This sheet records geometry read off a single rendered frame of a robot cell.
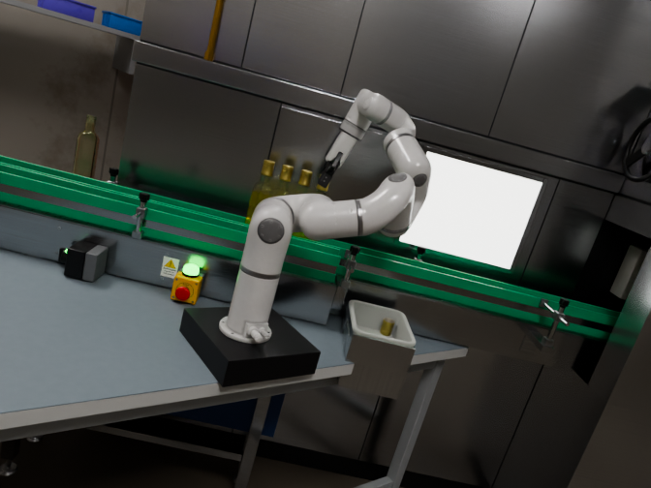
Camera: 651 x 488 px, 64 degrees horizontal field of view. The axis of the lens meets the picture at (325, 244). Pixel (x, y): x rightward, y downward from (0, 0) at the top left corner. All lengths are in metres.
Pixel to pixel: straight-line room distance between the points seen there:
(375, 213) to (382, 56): 0.71
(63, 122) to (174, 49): 2.54
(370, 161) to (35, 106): 2.94
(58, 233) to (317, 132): 0.81
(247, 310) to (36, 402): 0.44
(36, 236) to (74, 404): 0.69
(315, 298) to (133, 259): 0.53
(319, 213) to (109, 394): 0.55
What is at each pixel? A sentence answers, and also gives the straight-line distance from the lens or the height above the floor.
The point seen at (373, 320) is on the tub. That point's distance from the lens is 1.58.
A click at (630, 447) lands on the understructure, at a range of 1.94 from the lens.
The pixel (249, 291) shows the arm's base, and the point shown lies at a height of 0.93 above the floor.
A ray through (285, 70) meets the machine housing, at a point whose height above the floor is 1.43.
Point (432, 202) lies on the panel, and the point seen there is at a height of 1.15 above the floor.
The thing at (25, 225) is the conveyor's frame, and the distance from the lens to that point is 1.66.
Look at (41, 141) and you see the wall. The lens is 4.24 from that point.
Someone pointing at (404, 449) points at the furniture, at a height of 0.33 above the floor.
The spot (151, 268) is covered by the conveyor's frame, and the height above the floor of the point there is 0.80.
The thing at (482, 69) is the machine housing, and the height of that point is 1.59.
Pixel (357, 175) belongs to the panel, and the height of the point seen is 1.17.
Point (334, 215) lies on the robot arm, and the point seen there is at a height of 1.14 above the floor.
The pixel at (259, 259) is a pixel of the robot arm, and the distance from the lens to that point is 1.15.
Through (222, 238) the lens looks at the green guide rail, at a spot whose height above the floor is 0.93.
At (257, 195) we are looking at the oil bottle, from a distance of 1.57.
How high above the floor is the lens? 1.38
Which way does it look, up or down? 15 degrees down
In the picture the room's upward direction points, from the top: 15 degrees clockwise
